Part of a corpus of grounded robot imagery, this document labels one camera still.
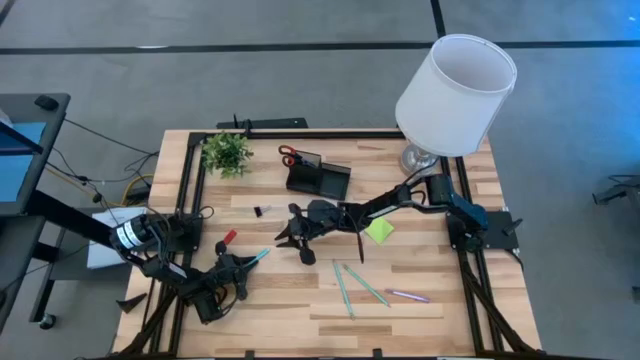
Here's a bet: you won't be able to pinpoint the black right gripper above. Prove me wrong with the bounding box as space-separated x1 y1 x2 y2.
274 199 349 266

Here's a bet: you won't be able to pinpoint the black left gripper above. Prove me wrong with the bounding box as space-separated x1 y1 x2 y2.
199 241 259 302

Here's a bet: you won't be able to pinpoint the teal pen with white tip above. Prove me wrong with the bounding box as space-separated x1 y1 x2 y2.
244 247 272 269

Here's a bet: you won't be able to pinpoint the black mesh desk organizer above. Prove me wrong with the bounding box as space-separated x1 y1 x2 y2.
285 148 352 202

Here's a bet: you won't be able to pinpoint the red and black scissors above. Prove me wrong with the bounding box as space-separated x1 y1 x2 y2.
278 144 307 169

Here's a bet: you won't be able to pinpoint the green sticky note pad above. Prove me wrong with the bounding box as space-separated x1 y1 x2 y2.
363 215 396 246

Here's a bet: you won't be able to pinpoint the purple pen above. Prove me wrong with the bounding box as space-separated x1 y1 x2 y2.
383 288 432 304

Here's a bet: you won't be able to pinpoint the small green potted plant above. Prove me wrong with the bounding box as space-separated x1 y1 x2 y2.
201 130 255 180

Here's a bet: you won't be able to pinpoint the white paper sheet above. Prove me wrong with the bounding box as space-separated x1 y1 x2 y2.
86 207 149 270

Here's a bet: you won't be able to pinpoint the white shade table lamp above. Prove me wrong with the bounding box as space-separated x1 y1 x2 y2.
394 33 518 180

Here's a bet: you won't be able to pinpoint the black standing desk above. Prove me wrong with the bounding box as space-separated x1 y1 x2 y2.
0 92 134 331

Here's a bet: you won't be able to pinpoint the blue screen monitor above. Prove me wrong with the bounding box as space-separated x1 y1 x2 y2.
0 119 49 204

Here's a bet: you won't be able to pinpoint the black computer mouse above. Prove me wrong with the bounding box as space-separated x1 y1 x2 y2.
33 94 60 112

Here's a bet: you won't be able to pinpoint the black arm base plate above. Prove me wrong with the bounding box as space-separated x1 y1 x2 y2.
446 209 520 251
149 212 204 254

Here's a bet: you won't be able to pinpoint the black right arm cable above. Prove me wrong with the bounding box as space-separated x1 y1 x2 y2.
353 217 366 265

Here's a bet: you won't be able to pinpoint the black aluminium table frame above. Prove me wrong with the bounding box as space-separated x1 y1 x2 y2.
112 128 546 360

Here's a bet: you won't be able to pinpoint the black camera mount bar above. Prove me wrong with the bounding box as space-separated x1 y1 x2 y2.
215 113 310 130

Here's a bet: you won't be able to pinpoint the black triangular bracket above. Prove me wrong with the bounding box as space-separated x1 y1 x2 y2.
115 291 149 315

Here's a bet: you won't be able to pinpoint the black floor cable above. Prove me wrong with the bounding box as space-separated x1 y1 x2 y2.
63 118 159 157

